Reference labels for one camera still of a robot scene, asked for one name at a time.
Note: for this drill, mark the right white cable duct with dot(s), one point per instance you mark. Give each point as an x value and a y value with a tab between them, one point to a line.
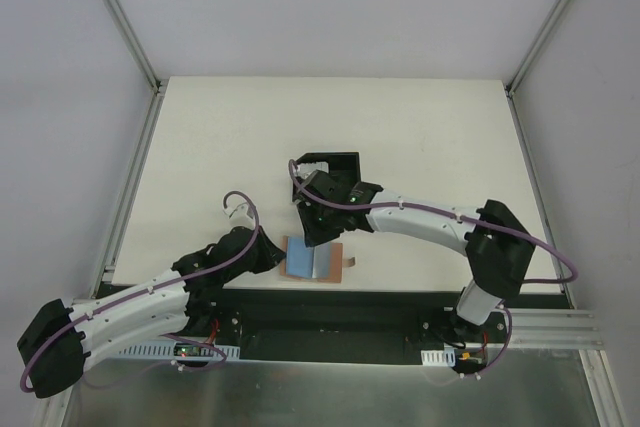
445	357

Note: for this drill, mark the left table side rail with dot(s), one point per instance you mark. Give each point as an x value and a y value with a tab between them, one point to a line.
108	259

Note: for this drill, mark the aluminium cross rail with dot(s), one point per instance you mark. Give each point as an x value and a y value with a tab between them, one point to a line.
555	329

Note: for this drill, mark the right aluminium frame post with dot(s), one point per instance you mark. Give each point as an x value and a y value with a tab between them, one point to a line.
543	35

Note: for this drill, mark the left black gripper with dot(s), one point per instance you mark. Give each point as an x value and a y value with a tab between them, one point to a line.
267	248

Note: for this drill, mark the tan leather card holder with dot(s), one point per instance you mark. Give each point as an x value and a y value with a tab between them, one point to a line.
321	264

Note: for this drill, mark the left white cable duct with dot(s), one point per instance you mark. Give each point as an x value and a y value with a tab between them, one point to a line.
169	350

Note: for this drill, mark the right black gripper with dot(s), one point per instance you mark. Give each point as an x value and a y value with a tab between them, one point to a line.
310	222

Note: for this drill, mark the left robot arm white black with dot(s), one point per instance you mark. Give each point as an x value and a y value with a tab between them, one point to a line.
63	342

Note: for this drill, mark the white cable duct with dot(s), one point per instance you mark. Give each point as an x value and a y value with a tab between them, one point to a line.
169	350
445	357

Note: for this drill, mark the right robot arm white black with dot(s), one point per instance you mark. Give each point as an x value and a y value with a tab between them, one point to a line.
496	245

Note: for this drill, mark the aluminium frame post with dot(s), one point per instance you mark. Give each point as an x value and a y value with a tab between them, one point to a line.
543	35
133	44

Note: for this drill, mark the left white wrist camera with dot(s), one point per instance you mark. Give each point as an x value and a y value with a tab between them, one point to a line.
241	215

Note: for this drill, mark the black card tray box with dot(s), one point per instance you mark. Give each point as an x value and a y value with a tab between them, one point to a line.
342	162

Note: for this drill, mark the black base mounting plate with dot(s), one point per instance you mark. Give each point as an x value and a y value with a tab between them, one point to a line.
336	327

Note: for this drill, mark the left aluminium frame post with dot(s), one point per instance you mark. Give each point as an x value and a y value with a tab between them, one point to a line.
133	44

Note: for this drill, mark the white cards stack in tray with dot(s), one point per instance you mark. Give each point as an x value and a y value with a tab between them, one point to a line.
306	169

